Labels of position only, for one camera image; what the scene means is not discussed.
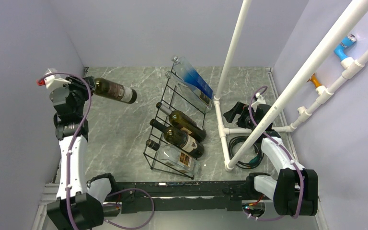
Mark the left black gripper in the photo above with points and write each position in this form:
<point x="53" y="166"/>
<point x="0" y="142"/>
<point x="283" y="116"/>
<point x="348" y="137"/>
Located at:
<point x="76" y="84"/>

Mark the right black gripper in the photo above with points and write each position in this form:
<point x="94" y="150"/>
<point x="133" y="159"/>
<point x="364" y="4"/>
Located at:
<point x="230" y="115"/>

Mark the clear glass bottle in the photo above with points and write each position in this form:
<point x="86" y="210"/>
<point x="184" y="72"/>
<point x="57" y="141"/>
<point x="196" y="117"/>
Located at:
<point x="191" y="93"/>

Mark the dark green wine bottle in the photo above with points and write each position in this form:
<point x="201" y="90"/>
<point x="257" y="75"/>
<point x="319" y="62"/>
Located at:
<point x="179" y="139"/>

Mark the dark labelled wine bottle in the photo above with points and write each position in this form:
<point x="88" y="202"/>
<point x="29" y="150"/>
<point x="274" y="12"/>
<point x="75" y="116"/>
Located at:
<point x="183" y="122"/>

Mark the blue square glass bottle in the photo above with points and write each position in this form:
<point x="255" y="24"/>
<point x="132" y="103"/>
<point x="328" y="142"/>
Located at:
<point x="187" y="72"/>

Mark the clear square liquor bottle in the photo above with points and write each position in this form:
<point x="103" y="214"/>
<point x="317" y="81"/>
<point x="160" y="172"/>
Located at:
<point x="177" y="159"/>

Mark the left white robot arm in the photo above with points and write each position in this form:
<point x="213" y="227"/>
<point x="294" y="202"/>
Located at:
<point x="77" y="206"/>

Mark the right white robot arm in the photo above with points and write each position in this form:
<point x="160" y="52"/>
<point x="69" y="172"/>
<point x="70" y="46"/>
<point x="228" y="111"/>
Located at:
<point x="295" y="191"/>

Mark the orange pipe fitting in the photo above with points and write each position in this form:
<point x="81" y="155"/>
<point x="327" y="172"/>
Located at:
<point x="313" y="79"/>

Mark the blue pipe fitting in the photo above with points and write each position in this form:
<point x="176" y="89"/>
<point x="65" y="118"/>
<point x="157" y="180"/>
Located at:
<point x="347" y="41"/>

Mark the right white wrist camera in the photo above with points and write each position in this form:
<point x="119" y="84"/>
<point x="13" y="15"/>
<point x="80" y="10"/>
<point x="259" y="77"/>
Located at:
<point x="259" y="99"/>

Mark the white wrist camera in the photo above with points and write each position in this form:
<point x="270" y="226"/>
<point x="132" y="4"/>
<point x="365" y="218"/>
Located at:
<point x="53" y="81"/>
<point x="259" y="99"/>

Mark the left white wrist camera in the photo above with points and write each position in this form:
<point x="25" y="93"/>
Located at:
<point x="53" y="81"/>

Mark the black wire wine rack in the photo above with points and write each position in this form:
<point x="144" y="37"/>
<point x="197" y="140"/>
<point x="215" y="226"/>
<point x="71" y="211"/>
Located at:
<point x="172" y="98"/>

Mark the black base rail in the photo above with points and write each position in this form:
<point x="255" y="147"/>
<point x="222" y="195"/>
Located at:
<point x="183" y="196"/>

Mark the aluminium frame rail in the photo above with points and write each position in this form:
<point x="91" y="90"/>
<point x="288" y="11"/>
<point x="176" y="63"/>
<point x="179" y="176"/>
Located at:
<point x="41" y="220"/>

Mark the white PVC pipe frame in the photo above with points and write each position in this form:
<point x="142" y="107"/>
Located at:
<point x="347" y="20"/>

